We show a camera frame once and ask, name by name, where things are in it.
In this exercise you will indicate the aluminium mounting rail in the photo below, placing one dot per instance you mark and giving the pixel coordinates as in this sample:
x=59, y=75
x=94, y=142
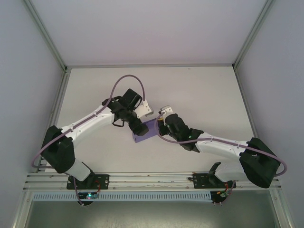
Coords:
x=152, y=180

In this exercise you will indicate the aluminium frame post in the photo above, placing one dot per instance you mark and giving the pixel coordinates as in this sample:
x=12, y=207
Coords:
x=45, y=35
x=253, y=33

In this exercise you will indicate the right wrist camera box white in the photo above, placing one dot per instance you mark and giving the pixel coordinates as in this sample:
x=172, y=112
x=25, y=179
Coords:
x=165, y=110

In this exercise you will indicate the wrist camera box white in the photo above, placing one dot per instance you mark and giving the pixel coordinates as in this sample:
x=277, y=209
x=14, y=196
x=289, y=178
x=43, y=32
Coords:
x=145, y=110
x=165, y=110

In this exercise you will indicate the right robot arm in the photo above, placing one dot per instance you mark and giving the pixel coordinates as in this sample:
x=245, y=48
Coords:
x=218, y=145

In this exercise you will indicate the aluminium table side rail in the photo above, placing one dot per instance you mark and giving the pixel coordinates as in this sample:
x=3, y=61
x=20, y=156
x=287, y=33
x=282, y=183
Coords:
x=244, y=95
x=62, y=90

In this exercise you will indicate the aluminium frame crossbar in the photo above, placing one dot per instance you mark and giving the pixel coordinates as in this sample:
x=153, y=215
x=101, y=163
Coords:
x=149, y=65

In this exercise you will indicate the purple paper box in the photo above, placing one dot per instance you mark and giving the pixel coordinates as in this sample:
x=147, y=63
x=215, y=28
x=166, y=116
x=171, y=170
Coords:
x=147, y=136

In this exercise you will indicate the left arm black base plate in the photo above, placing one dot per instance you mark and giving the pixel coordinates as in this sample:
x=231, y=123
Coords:
x=103, y=181

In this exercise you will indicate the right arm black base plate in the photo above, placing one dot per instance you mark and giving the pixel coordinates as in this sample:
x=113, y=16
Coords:
x=200, y=181

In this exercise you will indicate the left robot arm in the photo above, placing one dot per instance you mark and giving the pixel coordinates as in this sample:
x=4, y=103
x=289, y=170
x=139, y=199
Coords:
x=90, y=121

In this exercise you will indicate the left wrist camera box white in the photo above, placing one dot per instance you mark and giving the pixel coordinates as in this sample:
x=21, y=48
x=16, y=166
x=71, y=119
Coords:
x=145, y=110

